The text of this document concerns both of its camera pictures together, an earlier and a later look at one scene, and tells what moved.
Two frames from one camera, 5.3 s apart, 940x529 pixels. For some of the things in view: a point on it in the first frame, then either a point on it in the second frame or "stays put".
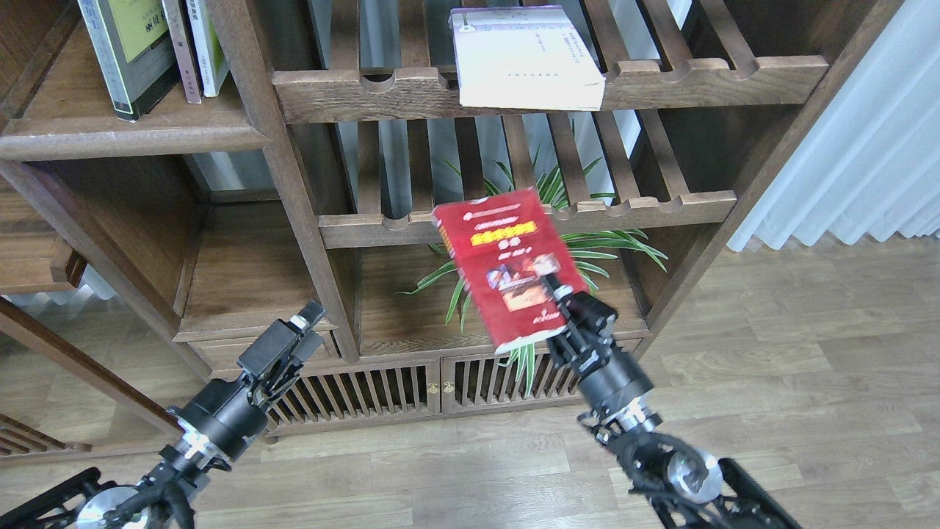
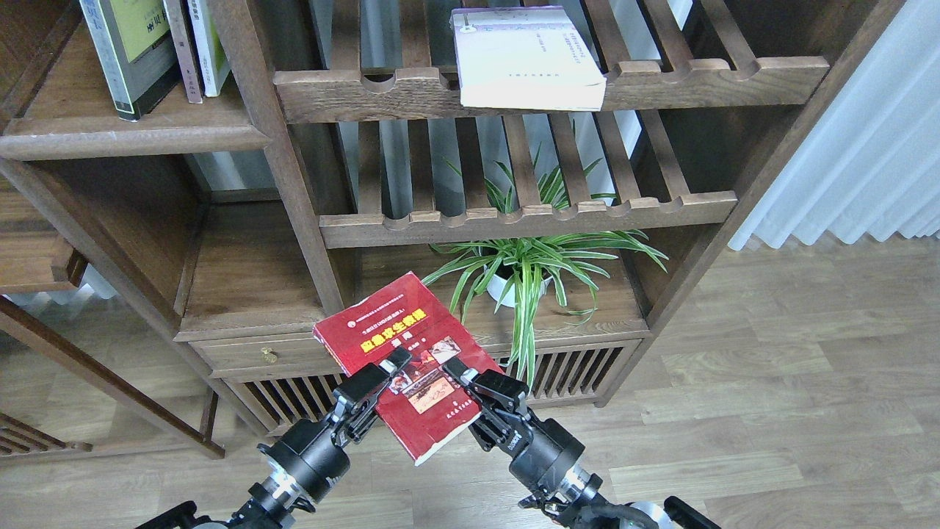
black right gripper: [617, 389] to [540, 452]
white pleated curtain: [871, 164] stays put
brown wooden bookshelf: [177, 175] stays put
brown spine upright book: [174, 17] stays put
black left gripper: [222, 416] to [310, 458]
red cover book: [504, 246] to [424, 405]
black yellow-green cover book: [131, 41] stays put
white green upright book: [208, 45] stays put
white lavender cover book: [524, 57] stays put
